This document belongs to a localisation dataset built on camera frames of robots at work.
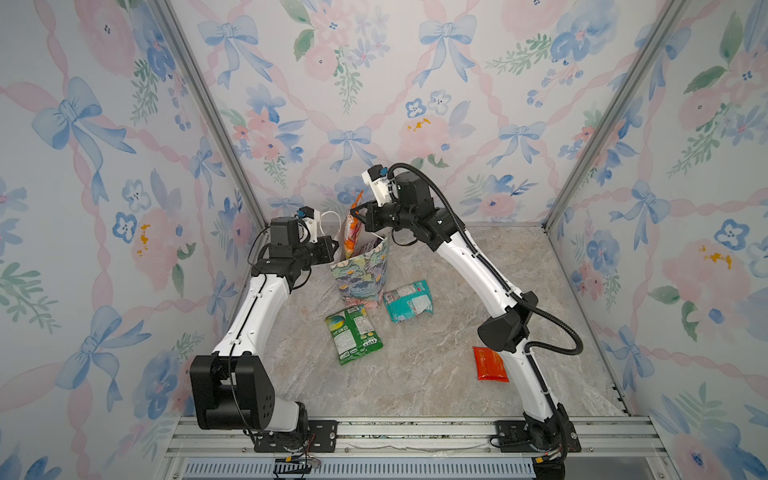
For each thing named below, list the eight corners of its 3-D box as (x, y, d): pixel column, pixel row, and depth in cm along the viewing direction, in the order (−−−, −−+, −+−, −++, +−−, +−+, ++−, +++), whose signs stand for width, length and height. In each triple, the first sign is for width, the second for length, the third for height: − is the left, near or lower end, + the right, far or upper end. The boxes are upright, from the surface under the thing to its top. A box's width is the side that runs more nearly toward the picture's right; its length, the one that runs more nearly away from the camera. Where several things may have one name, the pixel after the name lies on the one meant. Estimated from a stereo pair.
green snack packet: (340, 366, 87) (339, 362, 85) (325, 321, 96) (323, 317, 94) (383, 347, 91) (383, 343, 88) (365, 306, 99) (364, 301, 97)
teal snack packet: (393, 325, 95) (393, 319, 92) (382, 298, 102) (382, 292, 99) (436, 311, 99) (438, 305, 96) (424, 286, 105) (425, 279, 102)
